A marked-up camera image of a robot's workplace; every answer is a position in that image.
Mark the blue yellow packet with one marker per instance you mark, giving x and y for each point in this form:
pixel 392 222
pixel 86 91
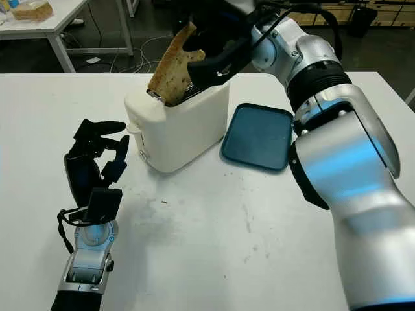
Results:
pixel 8 4

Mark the bagged bread loaf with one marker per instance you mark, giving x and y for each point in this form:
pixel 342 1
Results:
pixel 32 9

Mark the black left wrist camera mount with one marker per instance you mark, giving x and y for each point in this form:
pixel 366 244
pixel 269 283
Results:
pixel 103 204

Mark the teal plastic tray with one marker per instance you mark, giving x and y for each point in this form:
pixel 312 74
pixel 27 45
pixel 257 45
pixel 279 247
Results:
pixel 256 139

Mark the seeded bread slice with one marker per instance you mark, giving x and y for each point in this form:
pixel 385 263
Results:
pixel 172 74

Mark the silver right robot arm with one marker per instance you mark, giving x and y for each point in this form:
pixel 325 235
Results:
pixel 356 162

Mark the black trash bin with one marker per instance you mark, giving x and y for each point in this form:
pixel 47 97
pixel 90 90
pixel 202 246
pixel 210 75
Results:
pixel 361 21

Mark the cream two-slot toaster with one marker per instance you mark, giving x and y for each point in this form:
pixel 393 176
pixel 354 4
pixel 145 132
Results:
pixel 181 136

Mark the white side table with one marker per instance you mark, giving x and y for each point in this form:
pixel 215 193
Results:
pixel 65 19

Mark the white floor plate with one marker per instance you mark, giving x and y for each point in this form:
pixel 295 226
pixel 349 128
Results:
pixel 93 61

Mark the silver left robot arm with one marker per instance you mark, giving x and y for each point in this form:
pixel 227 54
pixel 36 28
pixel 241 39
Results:
pixel 87 259

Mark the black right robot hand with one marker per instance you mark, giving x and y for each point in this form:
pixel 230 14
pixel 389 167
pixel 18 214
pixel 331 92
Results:
pixel 227 45

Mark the wooden crate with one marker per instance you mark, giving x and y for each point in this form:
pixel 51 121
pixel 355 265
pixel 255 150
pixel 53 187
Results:
pixel 389 13

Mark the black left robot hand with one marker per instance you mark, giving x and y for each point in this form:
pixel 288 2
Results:
pixel 79 175

